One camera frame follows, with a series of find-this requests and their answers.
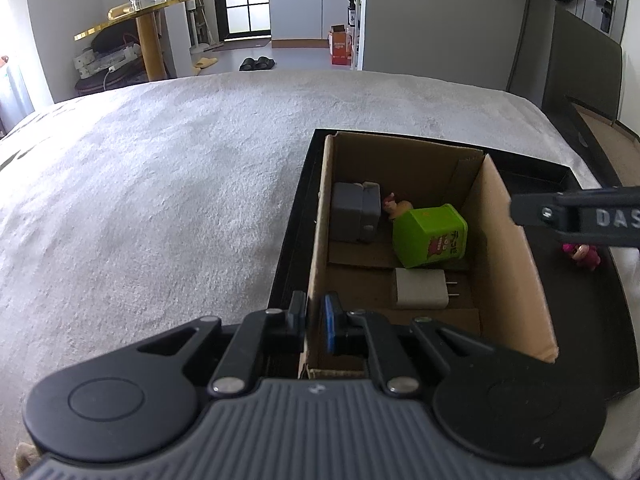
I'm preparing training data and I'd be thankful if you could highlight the black framed glass door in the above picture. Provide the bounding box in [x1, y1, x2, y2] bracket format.
[220, 0, 273, 41]

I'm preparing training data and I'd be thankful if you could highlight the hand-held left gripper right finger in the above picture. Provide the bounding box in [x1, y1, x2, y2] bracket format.
[324, 294, 501, 397]

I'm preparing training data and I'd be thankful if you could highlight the stack of white power strips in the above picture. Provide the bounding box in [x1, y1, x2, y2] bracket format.
[74, 42, 142, 73]

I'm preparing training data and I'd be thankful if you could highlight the black tray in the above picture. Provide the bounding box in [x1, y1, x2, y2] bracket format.
[267, 129, 640, 406]

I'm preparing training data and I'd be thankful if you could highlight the yellow and pink toy figure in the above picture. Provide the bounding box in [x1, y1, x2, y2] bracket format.
[382, 192, 415, 221]

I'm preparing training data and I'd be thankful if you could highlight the orange cardboard box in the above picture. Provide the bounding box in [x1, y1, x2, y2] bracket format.
[327, 25, 353, 66]

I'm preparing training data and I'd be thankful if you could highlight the flat open cardboard box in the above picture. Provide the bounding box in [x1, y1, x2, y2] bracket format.
[565, 95, 640, 161]

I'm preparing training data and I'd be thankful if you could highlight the gold round table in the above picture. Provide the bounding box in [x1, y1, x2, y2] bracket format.
[74, 0, 218, 82]

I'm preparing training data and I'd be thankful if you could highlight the brown cardboard box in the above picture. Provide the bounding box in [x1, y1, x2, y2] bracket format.
[299, 131, 559, 381]

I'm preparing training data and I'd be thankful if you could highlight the white fleece blanket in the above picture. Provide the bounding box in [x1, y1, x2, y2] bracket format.
[0, 69, 640, 480]

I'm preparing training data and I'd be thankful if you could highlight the white wall charger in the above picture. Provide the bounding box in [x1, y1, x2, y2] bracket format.
[394, 267, 461, 310]

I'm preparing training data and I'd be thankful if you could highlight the white kitchen cabinet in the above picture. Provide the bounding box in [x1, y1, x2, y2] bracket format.
[267, 0, 362, 50]

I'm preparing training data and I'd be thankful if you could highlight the grey power adapter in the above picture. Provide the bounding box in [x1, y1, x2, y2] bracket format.
[331, 181, 382, 244]

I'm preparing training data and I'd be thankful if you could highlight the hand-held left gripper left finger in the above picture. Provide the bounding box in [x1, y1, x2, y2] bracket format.
[135, 290, 308, 396]

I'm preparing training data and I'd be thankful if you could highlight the green tin box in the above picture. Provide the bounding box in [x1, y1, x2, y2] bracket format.
[392, 203, 469, 269]

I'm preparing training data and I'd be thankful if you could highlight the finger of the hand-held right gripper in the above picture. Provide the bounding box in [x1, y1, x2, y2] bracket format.
[509, 190, 585, 233]

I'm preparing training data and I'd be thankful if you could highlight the black wall cable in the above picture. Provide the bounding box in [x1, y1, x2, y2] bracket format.
[506, 0, 534, 93]

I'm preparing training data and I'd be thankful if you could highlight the dark grey board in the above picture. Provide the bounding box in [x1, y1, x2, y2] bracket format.
[542, 5, 623, 126]

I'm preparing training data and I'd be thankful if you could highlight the black door lock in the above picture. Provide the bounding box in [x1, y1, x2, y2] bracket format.
[587, 0, 616, 36]

